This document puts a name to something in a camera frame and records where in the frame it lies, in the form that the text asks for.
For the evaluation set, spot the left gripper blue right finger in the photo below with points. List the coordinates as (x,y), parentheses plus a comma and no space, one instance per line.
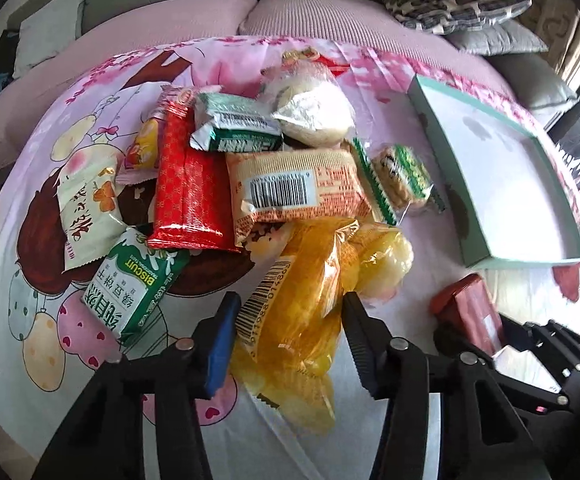
(367,341)

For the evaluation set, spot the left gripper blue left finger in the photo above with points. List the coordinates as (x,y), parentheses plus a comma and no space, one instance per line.
(221,340)

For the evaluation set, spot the yellow cake clear pack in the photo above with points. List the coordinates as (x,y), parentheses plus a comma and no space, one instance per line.
(288,330)

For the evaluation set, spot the green white biscuit pack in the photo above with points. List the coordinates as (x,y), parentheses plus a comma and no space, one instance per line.
(130,283)

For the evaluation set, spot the red milk biscuit pack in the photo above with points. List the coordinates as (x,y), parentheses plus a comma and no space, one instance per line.
(467,306)

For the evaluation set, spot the long red patterned pack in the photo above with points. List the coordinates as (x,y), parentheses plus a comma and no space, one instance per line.
(192,208)

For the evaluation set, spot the green rice cracker pack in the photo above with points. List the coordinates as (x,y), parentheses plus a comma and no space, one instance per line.
(395,181)

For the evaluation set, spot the orange barcode cake pack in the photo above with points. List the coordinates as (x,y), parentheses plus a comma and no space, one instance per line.
(271,187)

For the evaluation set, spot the mint green wafer pack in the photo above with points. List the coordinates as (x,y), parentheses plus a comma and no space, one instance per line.
(226,123)

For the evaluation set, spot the white bun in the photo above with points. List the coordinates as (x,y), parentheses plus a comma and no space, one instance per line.
(308,103)

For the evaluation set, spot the yellow jelly cup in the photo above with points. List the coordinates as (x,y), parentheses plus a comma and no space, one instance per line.
(385,256)

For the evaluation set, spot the white flower print pack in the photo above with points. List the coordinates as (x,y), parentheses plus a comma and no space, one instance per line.
(89,213)

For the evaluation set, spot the pink fruit snack pack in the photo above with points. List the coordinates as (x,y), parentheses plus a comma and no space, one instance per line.
(141,161)

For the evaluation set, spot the teal shallow cardboard tray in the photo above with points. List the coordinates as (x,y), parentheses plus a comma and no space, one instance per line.
(509,207)

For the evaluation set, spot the red gold coin snack bag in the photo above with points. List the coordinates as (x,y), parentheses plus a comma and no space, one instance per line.
(309,54)

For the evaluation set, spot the grey pillow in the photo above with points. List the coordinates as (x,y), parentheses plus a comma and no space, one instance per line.
(509,37)

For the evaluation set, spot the pink sofa seat cover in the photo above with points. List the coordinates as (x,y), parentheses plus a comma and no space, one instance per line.
(362,22)

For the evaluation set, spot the black white patterned pillow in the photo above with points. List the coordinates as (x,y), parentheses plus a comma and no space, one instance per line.
(443,17)

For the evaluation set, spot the light grey cushion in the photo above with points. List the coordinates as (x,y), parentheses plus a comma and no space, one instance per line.
(46,33)

